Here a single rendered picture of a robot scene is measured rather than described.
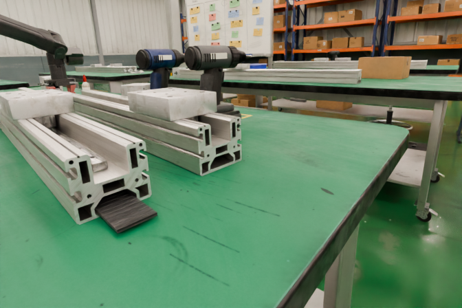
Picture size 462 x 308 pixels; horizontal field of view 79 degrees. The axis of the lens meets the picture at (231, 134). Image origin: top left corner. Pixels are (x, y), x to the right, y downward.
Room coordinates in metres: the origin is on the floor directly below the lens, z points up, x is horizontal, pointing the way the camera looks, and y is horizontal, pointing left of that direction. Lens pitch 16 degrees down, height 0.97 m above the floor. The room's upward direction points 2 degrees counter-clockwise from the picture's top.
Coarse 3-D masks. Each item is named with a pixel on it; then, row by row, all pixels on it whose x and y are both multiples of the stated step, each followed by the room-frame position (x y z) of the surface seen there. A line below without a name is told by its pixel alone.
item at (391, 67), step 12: (360, 60) 2.15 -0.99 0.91; (372, 60) 2.09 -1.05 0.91; (384, 60) 2.03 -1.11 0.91; (396, 60) 1.98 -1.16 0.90; (408, 60) 2.04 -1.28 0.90; (372, 72) 2.08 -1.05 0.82; (384, 72) 2.02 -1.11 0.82; (396, 72) 1.97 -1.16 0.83; (408, 72) 2.08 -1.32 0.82; (240, 96) 4.77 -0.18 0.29; (252, 96) 4.70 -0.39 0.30; (264, 96) 5.07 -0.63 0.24; (264, 108) 4.98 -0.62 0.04; (324, 108) 3.86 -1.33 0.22; (336, 108) 3.74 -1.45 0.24; (348, 108) 3.78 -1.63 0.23
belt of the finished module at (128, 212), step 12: (120, 192) 0.36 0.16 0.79; (108, 204) 0.33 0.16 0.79; (120, 204) 0.33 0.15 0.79; (132, 204) 0.33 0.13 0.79; (144, 204) 0.32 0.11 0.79; (108, 216) 0.30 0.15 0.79; (120, 216) 0.30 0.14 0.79; (132, 216) 0.30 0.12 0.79; (144, 216) 0.30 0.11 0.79; (120, 228) 0.27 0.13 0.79
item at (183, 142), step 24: (96, 96) 0.94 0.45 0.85; (120, 96) 0.83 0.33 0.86; (96, 120) 0.76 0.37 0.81; (120, 120) 0.64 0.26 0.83; (144, 120) 0.55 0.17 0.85; (216, 120) 0.50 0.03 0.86; (240, 120) 0.50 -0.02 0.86; (168, 144) 0.51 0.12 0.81; (192, 144) 0.44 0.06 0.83; (216, 144) 0.46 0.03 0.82; (240, 144) 0.50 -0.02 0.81; (192, 168) 0.44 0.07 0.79; (216, 168) 0.45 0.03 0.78
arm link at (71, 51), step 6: (60, 48) 1.10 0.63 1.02; (72, 48) 1.20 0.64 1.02; (78, 48) 1.22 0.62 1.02; (54, 54) 1.11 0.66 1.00; (60, 54) 1.12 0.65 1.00; (66, 54) 1.15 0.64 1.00; (72, 54) 1.18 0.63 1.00; (78, 54) 1.20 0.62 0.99; (72, 60) 1.19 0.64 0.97; (78, 60) 1.20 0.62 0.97
